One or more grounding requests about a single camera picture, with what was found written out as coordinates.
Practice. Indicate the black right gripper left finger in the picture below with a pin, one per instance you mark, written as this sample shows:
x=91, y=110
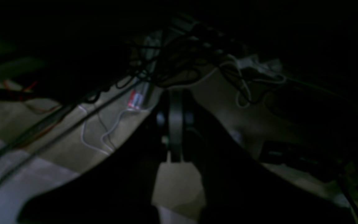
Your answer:
x=117, y=191

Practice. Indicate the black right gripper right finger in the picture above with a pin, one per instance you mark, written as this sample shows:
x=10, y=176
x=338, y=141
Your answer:
x=239, y=190

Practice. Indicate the white power strip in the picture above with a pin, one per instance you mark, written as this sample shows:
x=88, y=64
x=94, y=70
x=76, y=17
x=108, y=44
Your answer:
x=271, y=67

